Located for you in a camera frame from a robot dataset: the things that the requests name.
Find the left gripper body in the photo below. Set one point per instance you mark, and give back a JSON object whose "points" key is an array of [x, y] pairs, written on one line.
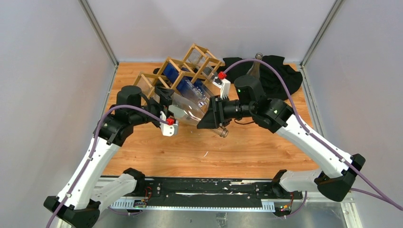
{"points": [[155, 107]]}

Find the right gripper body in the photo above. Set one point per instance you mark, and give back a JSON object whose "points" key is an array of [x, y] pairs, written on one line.
{"points": [[229, 109]]}

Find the clear bottle pale label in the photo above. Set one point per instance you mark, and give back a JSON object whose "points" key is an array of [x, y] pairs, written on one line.
{"points": [[185, 110]]}

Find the clear bottle black gold label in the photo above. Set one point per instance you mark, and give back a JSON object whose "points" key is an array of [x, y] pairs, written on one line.
{"points": [[254, 71]]}

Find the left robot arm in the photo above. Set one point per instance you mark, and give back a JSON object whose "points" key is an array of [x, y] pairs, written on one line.
{"points": [[79, 204]]}

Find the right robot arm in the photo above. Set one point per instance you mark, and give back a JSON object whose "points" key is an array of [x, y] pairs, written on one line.
{"points": [[337, 169]]}

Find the small clear bottle lower left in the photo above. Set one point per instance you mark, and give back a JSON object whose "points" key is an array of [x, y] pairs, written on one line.
{"points": [[145, 87]]}

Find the blue square bottle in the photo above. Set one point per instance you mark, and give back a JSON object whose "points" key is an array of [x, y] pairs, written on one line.
{"points": [[196, 92]]}

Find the wooden wine rack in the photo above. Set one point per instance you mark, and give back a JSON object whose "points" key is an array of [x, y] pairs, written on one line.
{"points": [[184, 68]]}

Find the clear bottle behind rack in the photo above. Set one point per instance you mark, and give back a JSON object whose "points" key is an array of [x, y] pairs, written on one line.
{"points": [[198, 61]]}

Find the black cloth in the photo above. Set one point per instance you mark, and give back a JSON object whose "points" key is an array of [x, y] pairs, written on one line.
{"points": [[270, 82]]}

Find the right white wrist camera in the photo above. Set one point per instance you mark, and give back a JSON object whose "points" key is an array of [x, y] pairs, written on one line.
{"points": [[223, 85]]}

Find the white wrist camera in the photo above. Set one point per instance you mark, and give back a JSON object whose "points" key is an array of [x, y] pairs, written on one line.
{"points": [[170, 125], [223, 85]]}

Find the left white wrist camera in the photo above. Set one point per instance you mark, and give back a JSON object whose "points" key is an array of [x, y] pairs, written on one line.
{"points": [[170, 125]]}

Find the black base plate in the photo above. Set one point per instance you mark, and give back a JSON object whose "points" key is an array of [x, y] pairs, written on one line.
{"points": [[207, 193]]}

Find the aluminium rail frame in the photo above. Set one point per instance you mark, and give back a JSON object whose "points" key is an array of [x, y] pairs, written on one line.
{"points": [[283, 210]]}

